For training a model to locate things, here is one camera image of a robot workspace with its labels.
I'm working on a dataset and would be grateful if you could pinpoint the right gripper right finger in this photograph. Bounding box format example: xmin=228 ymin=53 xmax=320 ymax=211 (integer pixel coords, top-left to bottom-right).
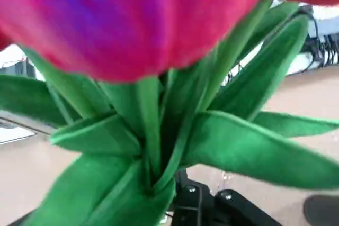
xmin=172 ymin=170 xmax=282 ymax=226

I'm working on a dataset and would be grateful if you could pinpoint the red tulip bouquet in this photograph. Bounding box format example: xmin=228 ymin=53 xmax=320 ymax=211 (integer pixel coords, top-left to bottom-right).
xmin=0 ymin=0 xmax=339 ymax=226

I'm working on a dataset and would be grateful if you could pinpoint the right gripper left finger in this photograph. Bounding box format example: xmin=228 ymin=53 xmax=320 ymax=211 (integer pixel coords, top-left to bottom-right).
xmin=10 ymin=209 xmax=37 ymax=226

